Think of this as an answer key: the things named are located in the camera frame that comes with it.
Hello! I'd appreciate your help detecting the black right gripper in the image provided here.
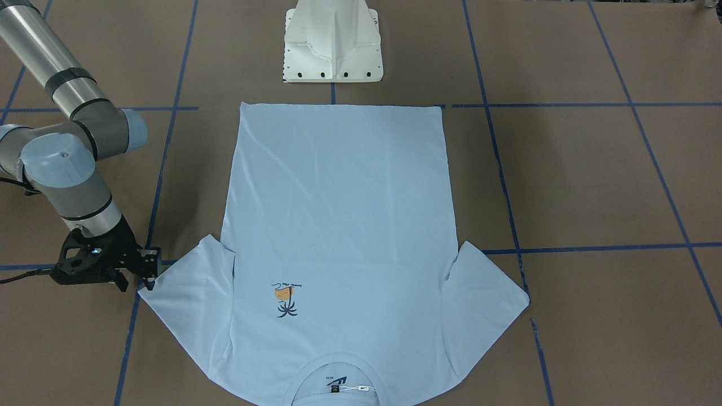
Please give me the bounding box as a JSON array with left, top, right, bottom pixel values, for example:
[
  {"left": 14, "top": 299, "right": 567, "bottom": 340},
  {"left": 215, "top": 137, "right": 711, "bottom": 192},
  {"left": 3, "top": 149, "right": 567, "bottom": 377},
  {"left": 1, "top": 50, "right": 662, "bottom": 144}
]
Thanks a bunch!
[{"left": 51, "top": 216, "right": 162, "bottom": 292}]

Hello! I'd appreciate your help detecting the light blue t-shirt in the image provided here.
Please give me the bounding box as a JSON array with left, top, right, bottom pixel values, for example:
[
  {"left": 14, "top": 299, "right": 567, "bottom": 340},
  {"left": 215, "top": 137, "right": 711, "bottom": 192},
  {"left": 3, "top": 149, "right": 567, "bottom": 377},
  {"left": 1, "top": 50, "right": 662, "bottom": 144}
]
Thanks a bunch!
[{"left": 139, "top": 103, "right": 529, "bottom": 405}]

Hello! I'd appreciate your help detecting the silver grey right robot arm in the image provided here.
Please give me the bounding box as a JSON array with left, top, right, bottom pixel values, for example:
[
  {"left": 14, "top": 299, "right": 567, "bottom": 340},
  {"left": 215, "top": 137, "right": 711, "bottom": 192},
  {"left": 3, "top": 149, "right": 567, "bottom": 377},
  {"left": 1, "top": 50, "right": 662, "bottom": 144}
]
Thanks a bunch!
[{"left": 1, "top": 1, "right": 161, "bottom": 292}]

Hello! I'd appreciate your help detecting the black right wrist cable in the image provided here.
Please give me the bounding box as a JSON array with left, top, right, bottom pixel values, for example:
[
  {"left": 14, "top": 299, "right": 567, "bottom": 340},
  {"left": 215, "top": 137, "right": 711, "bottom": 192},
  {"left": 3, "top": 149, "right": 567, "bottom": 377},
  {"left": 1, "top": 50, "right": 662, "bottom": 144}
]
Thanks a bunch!
[{"left": 0, "top": 270, "right": 54, "bottom": 285}]

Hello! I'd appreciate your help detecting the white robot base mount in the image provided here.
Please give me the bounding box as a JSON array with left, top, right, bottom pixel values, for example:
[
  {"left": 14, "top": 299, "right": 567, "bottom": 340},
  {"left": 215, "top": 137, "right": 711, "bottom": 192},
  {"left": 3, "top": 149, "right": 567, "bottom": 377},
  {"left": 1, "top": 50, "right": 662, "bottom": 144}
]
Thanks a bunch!
[{"left": 282, "top": 1, "right": 384, "bottom": 83}]

